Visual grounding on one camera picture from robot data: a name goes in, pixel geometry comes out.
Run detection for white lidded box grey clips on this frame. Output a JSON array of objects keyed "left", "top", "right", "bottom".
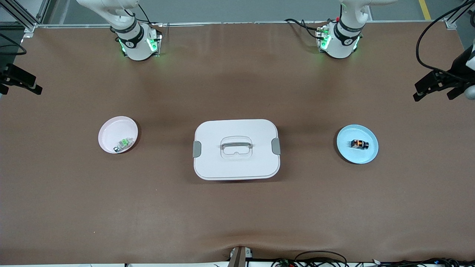
[{"left": 193, "top": 119, "right": 281, "bottom": 181}]

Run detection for pink round plate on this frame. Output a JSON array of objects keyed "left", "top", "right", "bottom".
[{"left": 98, "top": 116, "right": 139, "bottom": 154}]

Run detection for light blue round plate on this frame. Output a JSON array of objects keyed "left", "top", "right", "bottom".
[{"left": 336, "top": 124, "right": 379, "bottom": 165}]

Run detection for brown table mat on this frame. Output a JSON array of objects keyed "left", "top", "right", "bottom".
[{"left": 0, "top": 22, "right": 475, "bottom": 264}]

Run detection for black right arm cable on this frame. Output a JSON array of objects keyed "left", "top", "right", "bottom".
[{"left": 0, "top": 33, "right": 27, "bottom": 56}]

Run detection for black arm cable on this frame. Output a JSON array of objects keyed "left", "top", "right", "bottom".
[
  {"left": 416, "top": 2, "right": 475, "bottom": 80},
  {"left": 0, "top": 33, "right": 27, "bottom": 56}
]

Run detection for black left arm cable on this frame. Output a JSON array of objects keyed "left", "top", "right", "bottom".
[{"left": 416, "top": 2, "right": 475, "bottom": 80}]

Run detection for aluminium frame post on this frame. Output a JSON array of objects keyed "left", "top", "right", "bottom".
[
  {"left": 0, "top": 0, "right": 50, "bottom": 39},
  {"left": 444, "top": 0, "right": 475, "bottom": 30}
]

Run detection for green push-button switch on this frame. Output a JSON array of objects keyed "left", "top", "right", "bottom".
[{"left": 114, "top": 138, "right": 134, "bottom": 153}]

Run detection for black base cable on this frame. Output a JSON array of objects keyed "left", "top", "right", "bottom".
[
  {"left": 126, "top": 4, "right": 164, "bottom": 28},
  {"left": 284, "top": 18, "right": 327, "bottom": 39}
]

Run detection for bundled cables with connectors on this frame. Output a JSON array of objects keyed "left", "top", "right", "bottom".
[{"left": 371, "top": 257, "right": 475, "bottom": 267}]

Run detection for black looped cable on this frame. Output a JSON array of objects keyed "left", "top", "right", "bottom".
[{"left": 294, "top": 251, "right": 348, "bottom": 267}]

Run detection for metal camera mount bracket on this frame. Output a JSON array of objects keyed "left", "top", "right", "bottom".
[{"left": 227, "top": 246, "right": 253, "bottom": 267}]

